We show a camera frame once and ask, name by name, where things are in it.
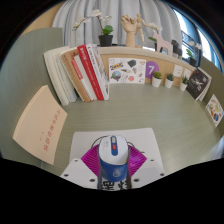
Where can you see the beige booklet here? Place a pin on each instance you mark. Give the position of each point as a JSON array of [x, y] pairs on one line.
[[40, 125]]

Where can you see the brown kraft notebook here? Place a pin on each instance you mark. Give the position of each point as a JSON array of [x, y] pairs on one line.
[[73, 76]]

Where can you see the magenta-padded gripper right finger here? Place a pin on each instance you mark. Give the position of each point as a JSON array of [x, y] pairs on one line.
[[151, 170]]

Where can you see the white wall socket plate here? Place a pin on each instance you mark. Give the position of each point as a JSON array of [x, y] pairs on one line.
[[178, 70], [187, 73]]

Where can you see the pink wooden horse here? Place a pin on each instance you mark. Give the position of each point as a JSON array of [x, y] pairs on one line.
[[163, 41]]

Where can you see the dark-framed window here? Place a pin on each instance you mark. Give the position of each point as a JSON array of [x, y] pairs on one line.
[[190, 26]]

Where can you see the white mouse pad with drawing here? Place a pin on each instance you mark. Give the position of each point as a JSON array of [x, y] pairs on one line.
[[141, 136]]

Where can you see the white orchid in black pot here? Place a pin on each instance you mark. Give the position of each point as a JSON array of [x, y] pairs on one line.
[[192, 61], [105, 40]]

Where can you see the red-spined book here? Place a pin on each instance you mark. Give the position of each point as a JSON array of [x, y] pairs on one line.
[[88, 66]]

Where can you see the white card with stickers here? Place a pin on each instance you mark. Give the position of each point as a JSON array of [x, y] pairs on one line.
[[126, 70]]

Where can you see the white orchid in small pot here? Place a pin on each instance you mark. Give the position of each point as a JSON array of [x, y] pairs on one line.
[[154, 26]]

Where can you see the black book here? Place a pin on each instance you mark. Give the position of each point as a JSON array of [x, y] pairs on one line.
[[196, 83]]

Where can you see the round purple number sign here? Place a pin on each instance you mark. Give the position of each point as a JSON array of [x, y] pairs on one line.
[[151, 68]]

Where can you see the black wooden horse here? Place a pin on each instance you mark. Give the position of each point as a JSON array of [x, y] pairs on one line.
[[176, 46]]

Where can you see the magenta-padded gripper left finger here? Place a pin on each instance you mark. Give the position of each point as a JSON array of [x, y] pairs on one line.
[[75, 170]]

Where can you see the green desk partition panel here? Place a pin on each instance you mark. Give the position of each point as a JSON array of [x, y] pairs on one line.
[[26, 60], [218, 80]]

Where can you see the colourful sticker board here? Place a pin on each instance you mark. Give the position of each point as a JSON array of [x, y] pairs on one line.
[[215, 110]]

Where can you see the thick white book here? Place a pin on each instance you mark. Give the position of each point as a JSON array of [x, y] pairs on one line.
[[56, 73]]

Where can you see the small plant in white pot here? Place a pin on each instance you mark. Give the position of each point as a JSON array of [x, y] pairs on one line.
[[169, 83], [183, 86], [156, 82]]

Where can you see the blue and white computer mouse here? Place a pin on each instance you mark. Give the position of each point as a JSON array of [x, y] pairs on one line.
[[113, 158]]

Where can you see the wooden hand model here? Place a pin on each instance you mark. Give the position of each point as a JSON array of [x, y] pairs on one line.
[[129, 28]]

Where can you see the grey curtain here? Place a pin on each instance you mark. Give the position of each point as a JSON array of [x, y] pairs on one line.
[[116, 10]]

